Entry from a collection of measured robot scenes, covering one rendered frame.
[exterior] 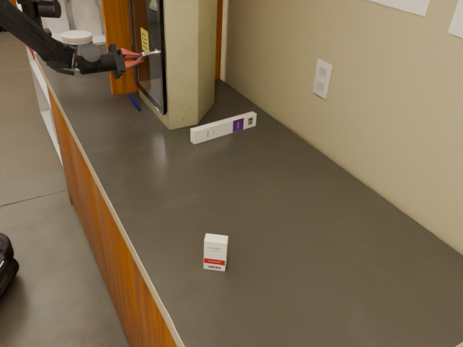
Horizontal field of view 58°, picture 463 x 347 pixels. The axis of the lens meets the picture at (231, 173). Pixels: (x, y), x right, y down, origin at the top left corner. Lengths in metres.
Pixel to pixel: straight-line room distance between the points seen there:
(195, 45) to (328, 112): 0.49
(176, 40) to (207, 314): 0.86
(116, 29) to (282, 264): 1.11
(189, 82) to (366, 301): 0.89
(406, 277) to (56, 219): 2.08
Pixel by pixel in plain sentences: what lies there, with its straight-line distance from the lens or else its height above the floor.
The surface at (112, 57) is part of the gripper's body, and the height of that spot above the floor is 1.19.
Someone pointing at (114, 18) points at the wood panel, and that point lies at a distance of 1.71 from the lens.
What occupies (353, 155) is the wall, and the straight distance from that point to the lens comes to 1.37.
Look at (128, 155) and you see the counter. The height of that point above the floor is 0.94.
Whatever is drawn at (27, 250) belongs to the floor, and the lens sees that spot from 2.53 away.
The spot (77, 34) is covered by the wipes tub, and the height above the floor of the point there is 1.09.
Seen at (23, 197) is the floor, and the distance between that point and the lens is 2.93.
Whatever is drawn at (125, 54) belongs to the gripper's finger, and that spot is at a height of 1.20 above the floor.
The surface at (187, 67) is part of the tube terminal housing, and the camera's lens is 1.43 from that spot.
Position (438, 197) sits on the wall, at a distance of 1.20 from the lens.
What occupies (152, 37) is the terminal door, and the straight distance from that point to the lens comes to 1.45.
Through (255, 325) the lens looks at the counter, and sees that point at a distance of 0.88.
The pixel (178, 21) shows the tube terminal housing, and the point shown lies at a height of 1.31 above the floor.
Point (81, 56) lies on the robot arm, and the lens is 1.34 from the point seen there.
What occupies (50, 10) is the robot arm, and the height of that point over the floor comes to 1.27.
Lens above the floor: 1.64
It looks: 34 degrees down
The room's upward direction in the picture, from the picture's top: 3 degrees clockwise
